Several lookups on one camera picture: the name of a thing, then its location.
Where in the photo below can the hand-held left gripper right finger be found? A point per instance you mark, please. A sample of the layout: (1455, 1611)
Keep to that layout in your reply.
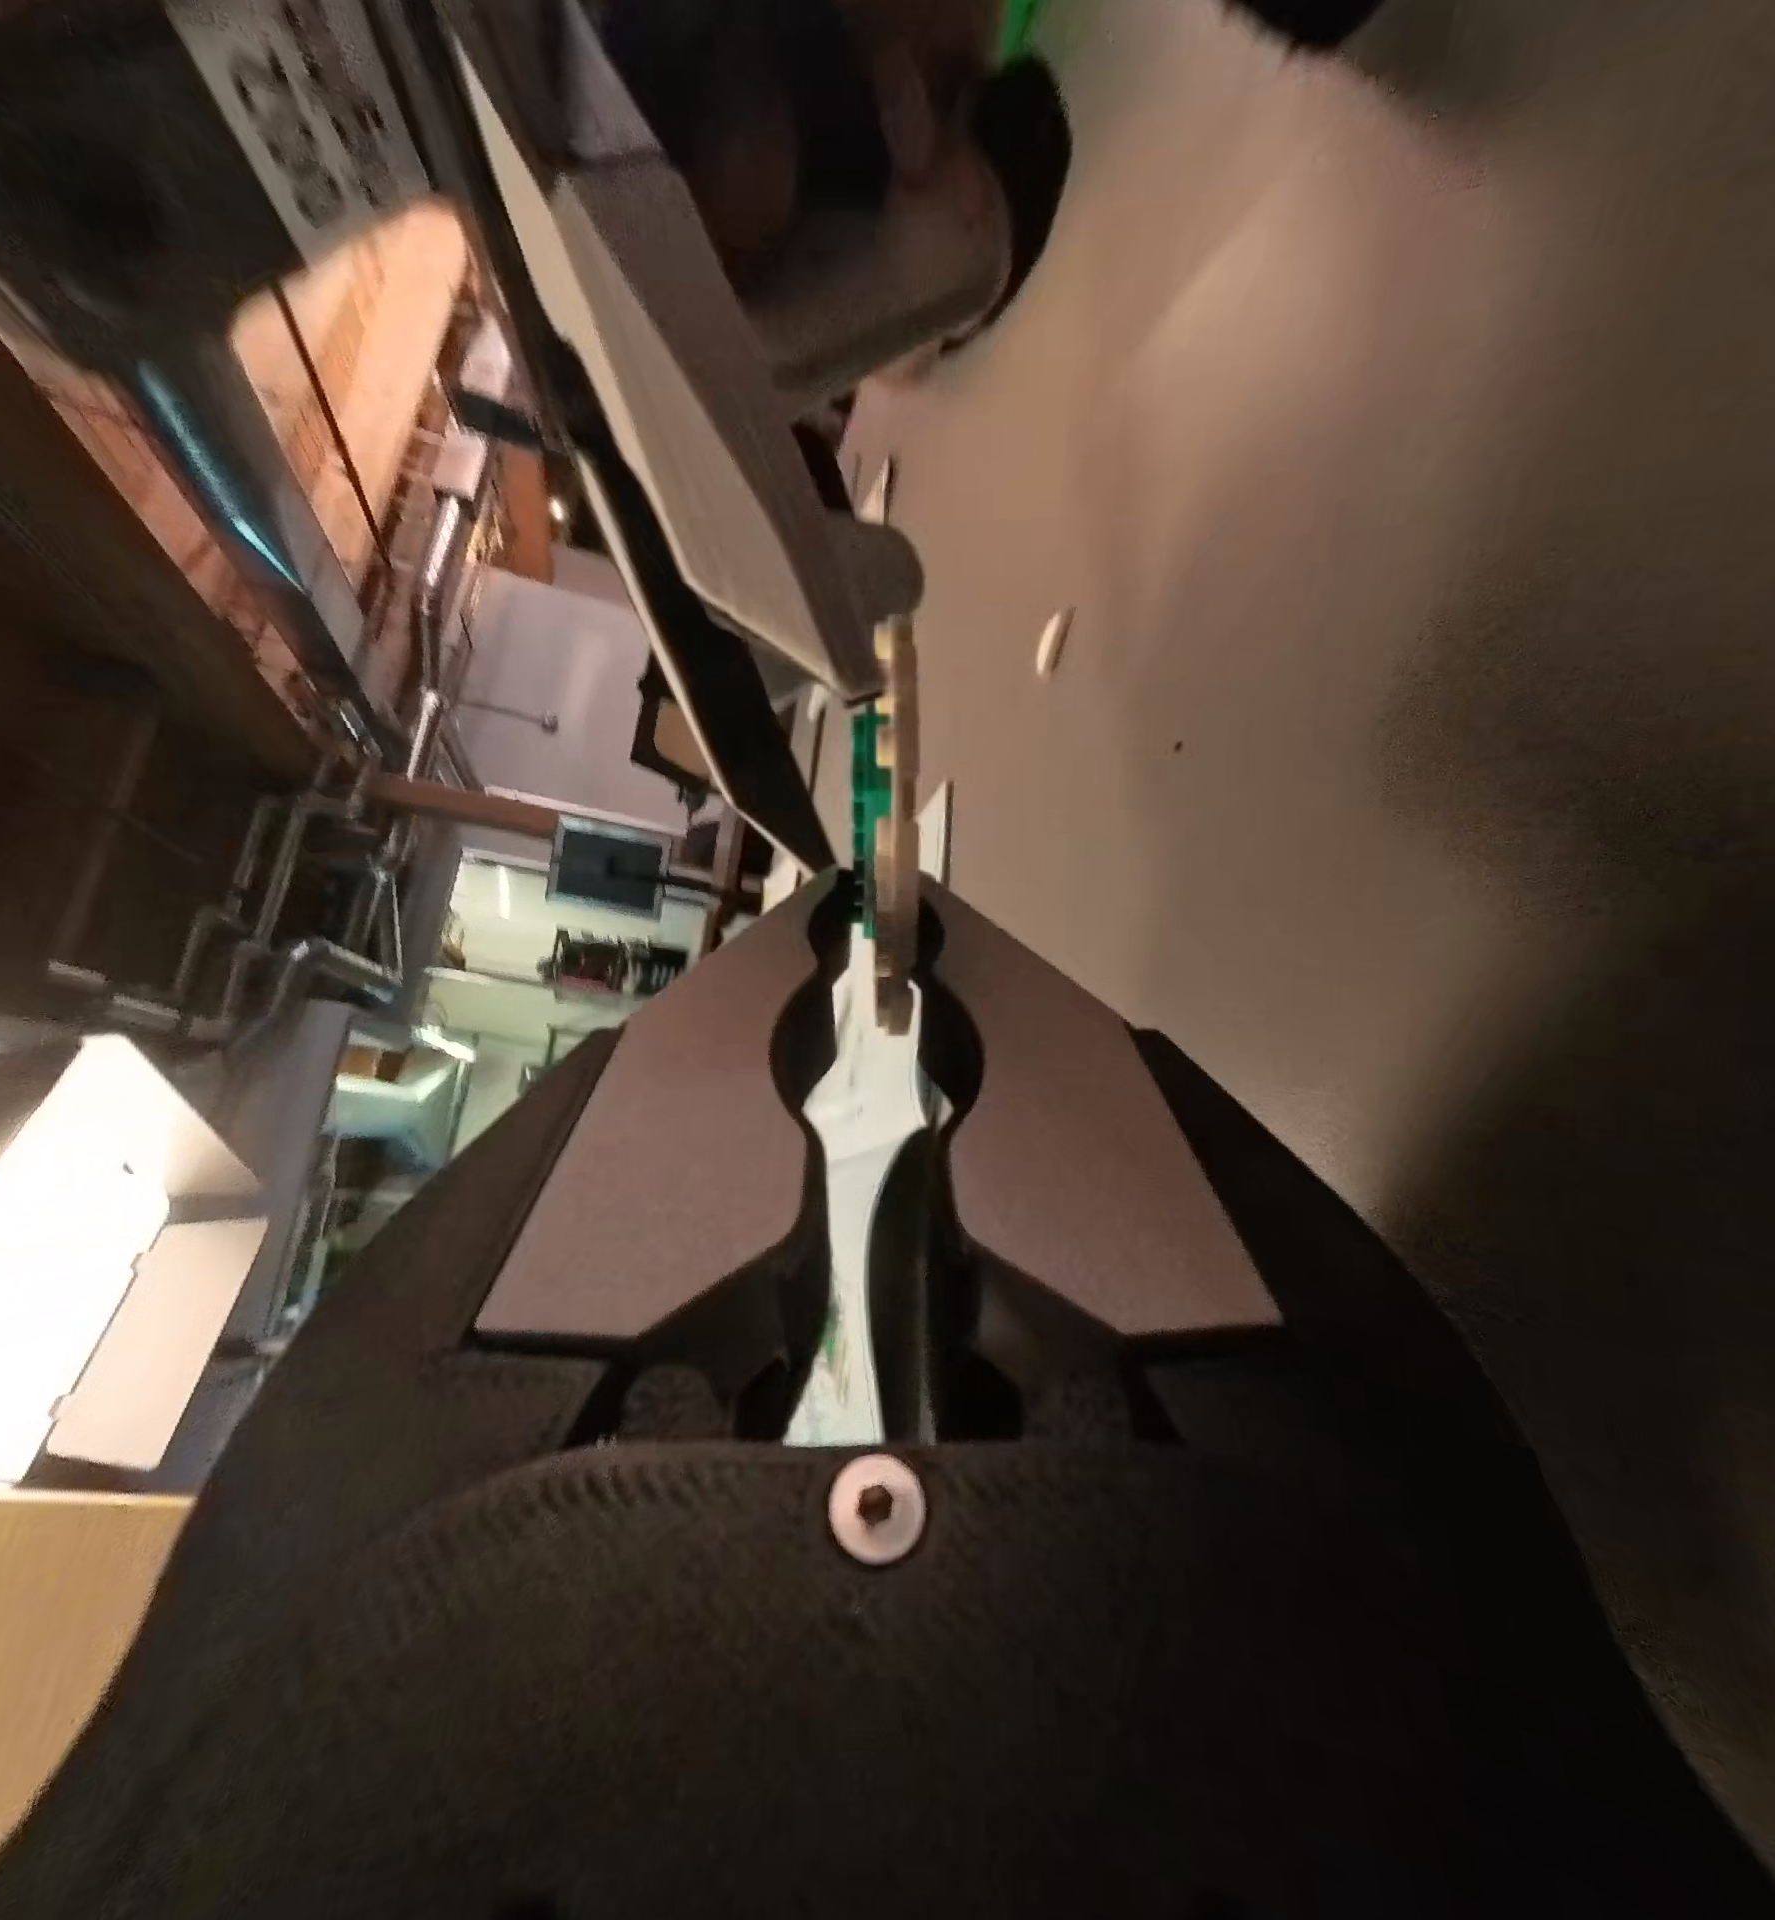
(1096, 1185)

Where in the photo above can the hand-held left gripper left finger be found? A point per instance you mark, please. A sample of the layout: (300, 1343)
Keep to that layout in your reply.
(647, 1185)

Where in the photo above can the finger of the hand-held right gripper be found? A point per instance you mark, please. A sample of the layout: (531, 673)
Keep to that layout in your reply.
(737, 707)
(708, 451)

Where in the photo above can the beige toothed piece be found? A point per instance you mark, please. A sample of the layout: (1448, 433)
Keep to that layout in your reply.
(902, 841)

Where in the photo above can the small white lego piece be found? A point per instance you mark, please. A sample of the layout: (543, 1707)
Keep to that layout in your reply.
(1051, 641)

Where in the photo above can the green lego piece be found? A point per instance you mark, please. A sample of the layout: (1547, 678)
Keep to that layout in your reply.
(1022, 28)

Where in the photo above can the person's right hand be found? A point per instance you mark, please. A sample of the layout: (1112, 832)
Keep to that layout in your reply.
(826, 135)

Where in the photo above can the black framed screen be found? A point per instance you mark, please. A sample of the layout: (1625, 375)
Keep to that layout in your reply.
(669, 721)

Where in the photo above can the white instruction sheet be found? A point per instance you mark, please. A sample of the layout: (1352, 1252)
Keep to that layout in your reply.
(935, 832)

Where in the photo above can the brown wooden beam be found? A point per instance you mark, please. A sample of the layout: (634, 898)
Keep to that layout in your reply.
(467, 802)

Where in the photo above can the bright ceiling light panel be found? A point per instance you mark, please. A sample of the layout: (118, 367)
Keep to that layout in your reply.
(48, 1246)

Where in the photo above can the light wooden cabinet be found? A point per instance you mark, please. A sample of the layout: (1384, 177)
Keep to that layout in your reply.
(17, 1651)

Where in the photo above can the wall monitor screen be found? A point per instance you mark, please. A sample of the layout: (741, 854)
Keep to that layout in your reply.
(610, 868)

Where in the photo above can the silver ventilation duct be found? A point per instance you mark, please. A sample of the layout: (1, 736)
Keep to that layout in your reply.
(434, 631)

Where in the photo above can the teal ceiling duct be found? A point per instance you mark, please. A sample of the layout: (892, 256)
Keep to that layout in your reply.
(227, 481)

